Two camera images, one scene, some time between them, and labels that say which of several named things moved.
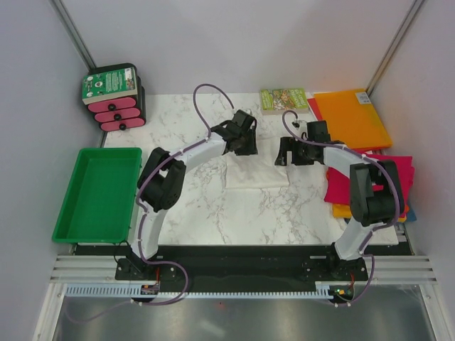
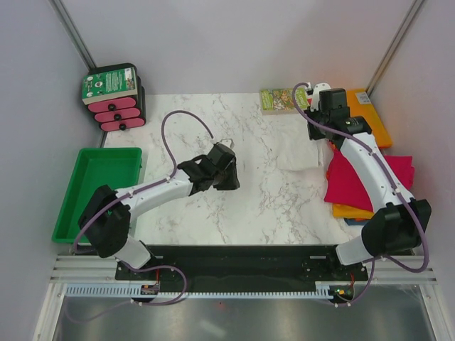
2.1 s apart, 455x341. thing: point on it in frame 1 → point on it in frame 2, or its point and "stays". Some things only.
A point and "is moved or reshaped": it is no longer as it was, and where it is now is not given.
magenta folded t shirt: (338, 185) stays
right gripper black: (290, 144) → (314, 135)
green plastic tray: (99, 202) stays
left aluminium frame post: (62, 14) stays
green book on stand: (109, 85) stays
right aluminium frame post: (400, 34) stays
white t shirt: (257, 170) is moved or reshaped
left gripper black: (252, 150) → (233, 182)
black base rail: (237, 264) stays
